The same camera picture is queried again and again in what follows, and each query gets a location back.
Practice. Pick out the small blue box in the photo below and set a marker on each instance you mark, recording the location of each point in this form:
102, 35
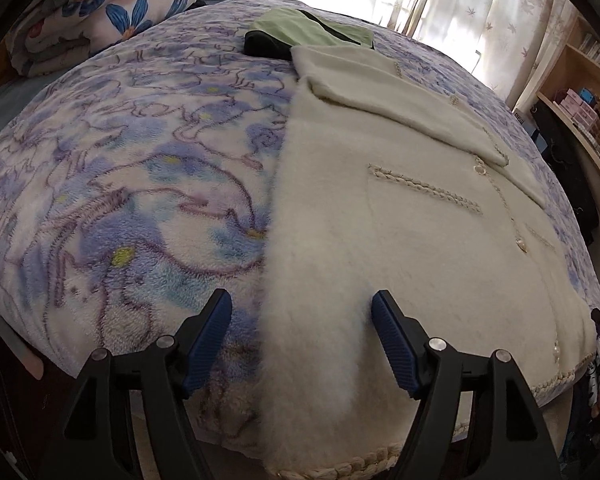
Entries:
588, 95

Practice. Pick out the black bag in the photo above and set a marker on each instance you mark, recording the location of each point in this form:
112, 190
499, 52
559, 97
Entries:
565, 170

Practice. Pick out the blue grey bed sheet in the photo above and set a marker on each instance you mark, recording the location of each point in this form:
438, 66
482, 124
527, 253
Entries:
5, 102

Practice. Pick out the pink storage drawers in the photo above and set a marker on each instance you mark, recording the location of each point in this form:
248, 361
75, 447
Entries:
577, 112

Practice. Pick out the green garment with black trim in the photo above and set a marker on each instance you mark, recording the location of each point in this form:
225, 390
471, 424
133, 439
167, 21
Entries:
300, 27

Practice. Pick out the white fuzzy cardigan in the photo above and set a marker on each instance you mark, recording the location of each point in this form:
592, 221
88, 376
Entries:
405, 260

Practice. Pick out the wooden bookshelf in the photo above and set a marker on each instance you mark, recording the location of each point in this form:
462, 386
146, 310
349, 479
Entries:
595, 75

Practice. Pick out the white and blue cardboard box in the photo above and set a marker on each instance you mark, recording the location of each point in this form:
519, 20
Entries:
521, 117

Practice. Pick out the rolled blue floral quilt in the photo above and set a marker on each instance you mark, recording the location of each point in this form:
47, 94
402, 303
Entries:
120, 10

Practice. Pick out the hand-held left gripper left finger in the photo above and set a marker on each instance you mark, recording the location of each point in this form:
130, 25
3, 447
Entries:
207, 340

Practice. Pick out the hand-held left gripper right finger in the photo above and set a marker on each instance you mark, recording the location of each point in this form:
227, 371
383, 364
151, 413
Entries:
395, 340

